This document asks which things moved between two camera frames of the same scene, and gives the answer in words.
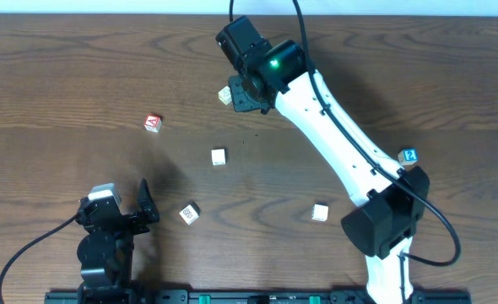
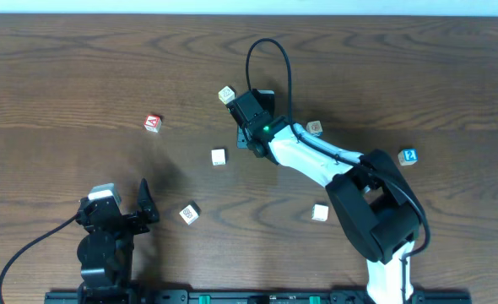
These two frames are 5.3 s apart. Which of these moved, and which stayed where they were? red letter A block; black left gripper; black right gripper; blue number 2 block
Moved: black right gripper
Stayed: black left gripper; blue number 2 block; red letter A block
